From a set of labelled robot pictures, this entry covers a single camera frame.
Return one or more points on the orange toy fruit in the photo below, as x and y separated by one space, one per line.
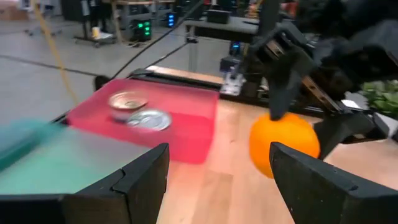
286 140

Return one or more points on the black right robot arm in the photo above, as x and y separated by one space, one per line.
357 46

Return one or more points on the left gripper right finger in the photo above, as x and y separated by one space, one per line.
326 199

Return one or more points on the olive label tin can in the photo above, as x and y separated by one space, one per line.
127 99
149 119

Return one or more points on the black device with blue lights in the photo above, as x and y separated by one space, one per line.
171 20

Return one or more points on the black computer with green lights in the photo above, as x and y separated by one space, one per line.
141 29

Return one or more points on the red plastic tray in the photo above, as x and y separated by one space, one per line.
186 130

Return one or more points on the white yellow cup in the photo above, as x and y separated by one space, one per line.
95 32

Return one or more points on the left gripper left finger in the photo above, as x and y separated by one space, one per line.
130 193

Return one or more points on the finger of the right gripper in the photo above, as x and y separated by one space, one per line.
287 81
345 126

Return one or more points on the teal plastic tray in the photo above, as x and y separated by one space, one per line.
62 161

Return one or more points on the small green potted plant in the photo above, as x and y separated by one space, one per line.
382 96

